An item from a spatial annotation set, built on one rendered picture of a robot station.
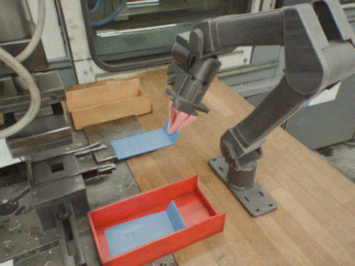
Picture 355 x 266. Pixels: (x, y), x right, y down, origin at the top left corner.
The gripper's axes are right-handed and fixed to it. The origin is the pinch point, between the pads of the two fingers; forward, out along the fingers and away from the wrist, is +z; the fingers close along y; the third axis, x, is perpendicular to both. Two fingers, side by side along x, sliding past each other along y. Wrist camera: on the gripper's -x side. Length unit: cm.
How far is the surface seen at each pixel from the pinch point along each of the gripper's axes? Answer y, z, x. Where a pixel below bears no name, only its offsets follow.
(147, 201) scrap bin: 5.9, 12.5, 12.4
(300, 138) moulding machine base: -138, 6, -55
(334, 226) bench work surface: -25.3, -1.9, 32.0
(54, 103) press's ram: 27.9, 0.8, 0.0
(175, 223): 2.2, 12.0, 18.9
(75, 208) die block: 18.6, 19.2, 7.9
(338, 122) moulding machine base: -159, -12, -53
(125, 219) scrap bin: 9.2, 17.5, 12.5
